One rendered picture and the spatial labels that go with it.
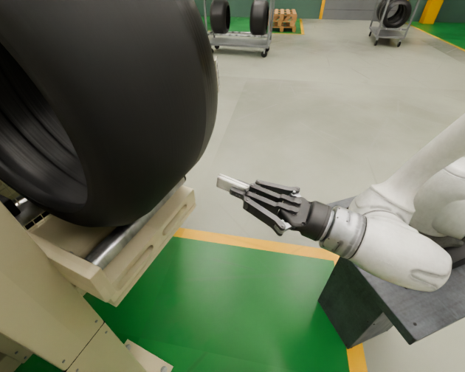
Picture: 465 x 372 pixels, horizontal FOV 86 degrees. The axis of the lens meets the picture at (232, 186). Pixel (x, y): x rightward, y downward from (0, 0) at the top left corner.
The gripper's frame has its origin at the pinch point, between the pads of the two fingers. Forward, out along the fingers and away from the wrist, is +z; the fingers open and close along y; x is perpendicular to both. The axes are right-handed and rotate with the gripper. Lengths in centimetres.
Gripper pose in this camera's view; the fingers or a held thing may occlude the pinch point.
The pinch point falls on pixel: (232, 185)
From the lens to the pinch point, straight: 53.4
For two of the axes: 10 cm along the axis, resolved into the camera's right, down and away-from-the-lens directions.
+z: -9.0, -3.8, 2.2
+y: -4.2, 6.0, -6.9
